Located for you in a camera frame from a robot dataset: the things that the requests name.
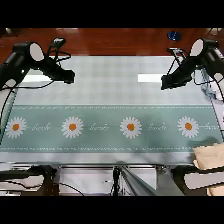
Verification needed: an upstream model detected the beige garment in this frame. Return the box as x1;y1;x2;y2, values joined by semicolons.
192;142;224;197

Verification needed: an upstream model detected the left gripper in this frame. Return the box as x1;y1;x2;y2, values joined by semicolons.
51;65;76;85

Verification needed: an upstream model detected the blue round object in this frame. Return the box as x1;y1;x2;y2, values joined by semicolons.
167;31;181;42

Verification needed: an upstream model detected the silver frame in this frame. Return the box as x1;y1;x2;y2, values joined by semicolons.
0;65;224;197

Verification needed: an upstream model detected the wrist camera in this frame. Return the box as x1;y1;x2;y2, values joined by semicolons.
167;47;188;70
46;36;72;63

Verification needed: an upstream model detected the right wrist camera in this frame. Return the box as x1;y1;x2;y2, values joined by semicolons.
167;47;188;70

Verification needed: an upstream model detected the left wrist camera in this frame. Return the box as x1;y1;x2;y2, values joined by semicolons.
46;36;72;63

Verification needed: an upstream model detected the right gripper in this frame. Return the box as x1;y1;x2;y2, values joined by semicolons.
160;70;194;91

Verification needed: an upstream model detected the black cable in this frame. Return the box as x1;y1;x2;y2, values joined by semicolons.
55;181;85;197
0;79;56;135

